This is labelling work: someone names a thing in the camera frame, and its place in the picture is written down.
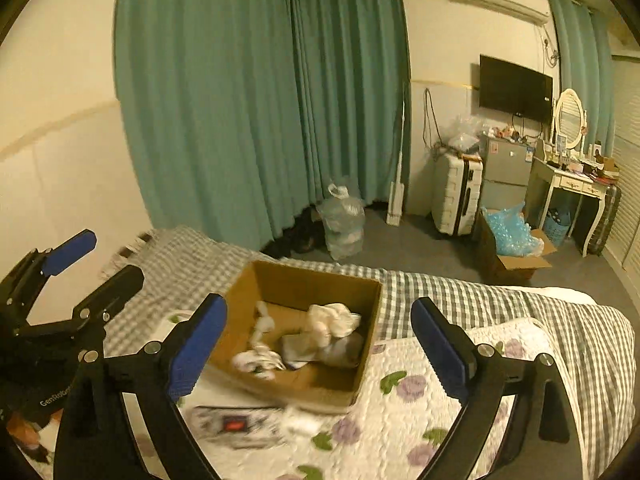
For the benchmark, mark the large green curtain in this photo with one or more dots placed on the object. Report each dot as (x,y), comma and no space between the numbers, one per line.
(240,113)

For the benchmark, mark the cardboard box on floor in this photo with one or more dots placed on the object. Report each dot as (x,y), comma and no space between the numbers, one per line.
(497,269)

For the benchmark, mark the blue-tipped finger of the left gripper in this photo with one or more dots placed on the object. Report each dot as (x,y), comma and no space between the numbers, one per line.
(23,284)

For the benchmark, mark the white suitcase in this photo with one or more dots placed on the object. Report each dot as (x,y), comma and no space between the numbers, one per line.
(456,194)

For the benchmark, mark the cream crumpled cloth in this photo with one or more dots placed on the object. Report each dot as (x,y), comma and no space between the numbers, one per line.
(324,323)

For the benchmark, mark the black white floral tissue box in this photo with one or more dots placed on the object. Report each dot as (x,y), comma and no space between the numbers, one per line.
(237,427)

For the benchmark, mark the clear plastic bag on suitcase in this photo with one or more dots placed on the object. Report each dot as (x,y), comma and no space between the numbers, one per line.
(463,134)

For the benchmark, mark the clear water jug in bag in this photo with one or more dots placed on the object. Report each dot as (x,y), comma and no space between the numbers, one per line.
(343,218)

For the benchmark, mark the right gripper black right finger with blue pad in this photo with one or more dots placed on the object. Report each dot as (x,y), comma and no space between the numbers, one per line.
(542,440)

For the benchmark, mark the white louvred wardrobe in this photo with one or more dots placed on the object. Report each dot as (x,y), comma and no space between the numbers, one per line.
(623,242)

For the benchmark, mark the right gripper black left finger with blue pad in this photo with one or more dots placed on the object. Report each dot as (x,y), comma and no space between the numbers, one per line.
(96,440)

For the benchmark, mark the person's hand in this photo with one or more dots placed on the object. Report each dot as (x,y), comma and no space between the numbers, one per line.
(38,444)

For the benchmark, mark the small grey refrigerator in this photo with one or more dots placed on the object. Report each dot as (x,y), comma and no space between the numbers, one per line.
(506,173)

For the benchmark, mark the green curtain by wardrobe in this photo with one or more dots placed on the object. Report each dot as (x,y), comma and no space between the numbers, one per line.
(586,65)

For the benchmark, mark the black wall television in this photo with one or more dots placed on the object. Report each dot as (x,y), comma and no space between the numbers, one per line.
(515,89)

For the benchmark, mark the white mop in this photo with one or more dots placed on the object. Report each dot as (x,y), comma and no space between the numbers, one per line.
(397,187)

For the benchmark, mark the brown cardboard box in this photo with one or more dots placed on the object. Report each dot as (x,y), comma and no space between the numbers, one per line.
(288,292)

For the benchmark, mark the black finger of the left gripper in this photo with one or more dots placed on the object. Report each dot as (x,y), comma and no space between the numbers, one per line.
(108,300)

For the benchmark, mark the white dressing table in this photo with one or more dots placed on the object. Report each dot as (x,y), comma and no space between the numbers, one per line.
(545,181)

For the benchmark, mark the white floral quilt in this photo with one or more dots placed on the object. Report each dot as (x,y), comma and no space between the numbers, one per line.
(398,421)

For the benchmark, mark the checked stool beside table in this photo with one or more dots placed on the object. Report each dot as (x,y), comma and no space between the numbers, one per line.
(602,232)

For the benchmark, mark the white oval vanity mirror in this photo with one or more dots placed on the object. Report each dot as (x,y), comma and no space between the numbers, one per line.
(569,122)

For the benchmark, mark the grey checked bed sheet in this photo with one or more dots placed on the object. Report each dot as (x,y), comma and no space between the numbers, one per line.
(594,344)

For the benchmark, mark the blue basket under table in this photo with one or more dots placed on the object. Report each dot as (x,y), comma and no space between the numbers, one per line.
(556,225)

